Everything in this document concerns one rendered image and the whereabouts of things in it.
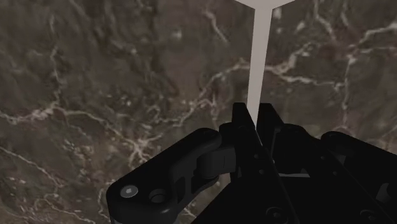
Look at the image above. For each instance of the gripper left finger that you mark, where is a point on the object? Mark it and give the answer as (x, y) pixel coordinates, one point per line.
(173, 164)

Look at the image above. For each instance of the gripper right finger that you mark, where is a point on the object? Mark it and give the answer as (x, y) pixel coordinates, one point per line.
(341, 161)

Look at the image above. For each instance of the pale grey utensil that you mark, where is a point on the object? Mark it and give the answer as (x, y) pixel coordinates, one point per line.
(259, 62)

